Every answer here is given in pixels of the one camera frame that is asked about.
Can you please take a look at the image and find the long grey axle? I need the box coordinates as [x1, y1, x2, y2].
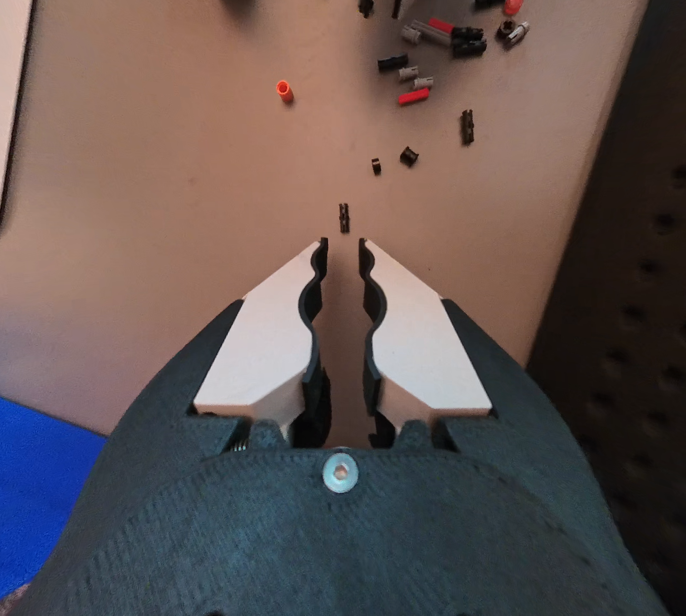
[413, 20, 453, 46]

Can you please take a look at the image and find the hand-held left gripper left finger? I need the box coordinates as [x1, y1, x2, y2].
[193, 237, 333, 449]

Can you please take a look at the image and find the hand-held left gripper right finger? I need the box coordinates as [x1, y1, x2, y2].
[358, 238, 493, 448]

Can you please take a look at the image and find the group of black connector pins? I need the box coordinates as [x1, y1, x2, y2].
[371, 0, 511, 175]

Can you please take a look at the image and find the white book stand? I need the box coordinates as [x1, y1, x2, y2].
[0, 0, 44, 231]

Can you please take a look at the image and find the blue plastic bin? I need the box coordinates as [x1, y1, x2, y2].
[0, 396, 108, 601]

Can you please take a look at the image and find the black studded mat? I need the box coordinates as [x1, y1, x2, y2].
[528, 0, 686, 611]

